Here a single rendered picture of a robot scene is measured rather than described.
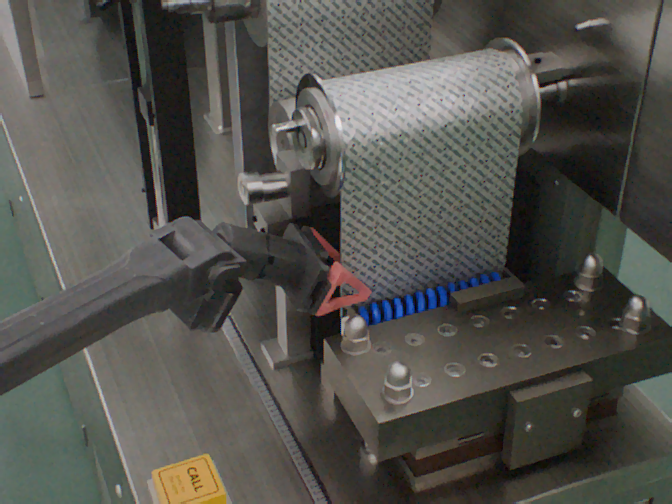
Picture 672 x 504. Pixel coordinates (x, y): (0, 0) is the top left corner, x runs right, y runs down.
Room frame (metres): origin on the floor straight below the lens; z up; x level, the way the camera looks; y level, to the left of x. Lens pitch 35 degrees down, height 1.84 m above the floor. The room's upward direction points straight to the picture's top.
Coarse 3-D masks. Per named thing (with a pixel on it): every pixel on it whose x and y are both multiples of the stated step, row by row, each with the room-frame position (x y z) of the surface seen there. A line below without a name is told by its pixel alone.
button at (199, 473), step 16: (176, 464) 0.88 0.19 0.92; (192, 464) 0.88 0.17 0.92; (208, 464) 0.88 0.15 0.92; (160, 480) 0.85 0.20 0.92; (176, 480) 0.85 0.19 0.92; (192, 480) 0.85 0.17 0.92; (208, 480) 0.85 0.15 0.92; (160, 496) 0.83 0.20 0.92; (176, 496) 0.83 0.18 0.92; (192, 496) 0.83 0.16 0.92; (208, 496) 0.83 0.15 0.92; (224, 496) 0.83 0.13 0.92
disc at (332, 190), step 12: (300, 84) 1.14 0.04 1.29; (312, 84) 1.10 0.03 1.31; (324, 84) 1.08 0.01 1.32; (324, 96) 1.07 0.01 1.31; (336, 120) 1.04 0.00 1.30; (336, 132) 1.03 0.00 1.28; (336, 144) 1.03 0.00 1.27; (336, 156) 1.03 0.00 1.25; (336, 168) 1.03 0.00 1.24; (336, 180) 1.03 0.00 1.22; (324, 192) 1.07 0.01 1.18; (336, 192) 1.04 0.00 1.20
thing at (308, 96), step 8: (512, 64) 1.17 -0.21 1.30; (520, 72) 1.16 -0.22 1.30; (520, 80) 1.15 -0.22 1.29; (312, 88) 1.10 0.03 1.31; (520, 88) 1.14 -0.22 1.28; (304, 96) 1.11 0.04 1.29; (312, 96) 1.09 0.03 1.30; (320, 96) 1.08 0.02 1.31; (304, 104) 1.11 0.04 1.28; (312, 104) 1.09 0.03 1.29; (320, 104) 1.07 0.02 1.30; (528, 104) 1.14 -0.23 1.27; (320, 112) 1.06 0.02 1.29; (528, 112) 1.13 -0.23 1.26; (320, 120) 1.06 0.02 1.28; (328, 120) 1.05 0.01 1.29; (328, 128) 1.04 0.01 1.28; (328, 136) 1.04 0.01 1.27; (520, 136) 1.14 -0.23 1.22; (328, 144) 1.04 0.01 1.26; (328, 152) 1.04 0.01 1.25; (328, 160) 1.04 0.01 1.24; (320, 168) 1.08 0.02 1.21; (328, 168) 1.04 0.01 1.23; (320, 176) 1.07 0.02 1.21; (328, 176) 1.04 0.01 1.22
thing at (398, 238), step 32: (512, 160) 1.12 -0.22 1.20; (352, 192) 1.04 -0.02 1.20; (384, 192) 1.05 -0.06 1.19; (416, 192) 1.07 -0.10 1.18; (448, 192) 1.09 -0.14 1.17; (480, 192) 1.10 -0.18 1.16; (512, 192) 1.12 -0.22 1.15; (352, 224) 1.04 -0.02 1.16; (384, 224) 1.05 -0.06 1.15; (416, 224) 1.07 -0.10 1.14; (448, 224) 1.09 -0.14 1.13; (480, 224) 1.11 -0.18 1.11; (352, 256) 1.04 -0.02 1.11; (384, 256) 1.05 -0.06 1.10; (416, 256) 1.07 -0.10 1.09; (448, 256) 1.09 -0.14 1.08; (480, 256) 1.11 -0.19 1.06; (352, 288) 1.04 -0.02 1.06; (384, 288) 1.05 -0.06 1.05; (416, 288) 1.07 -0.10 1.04
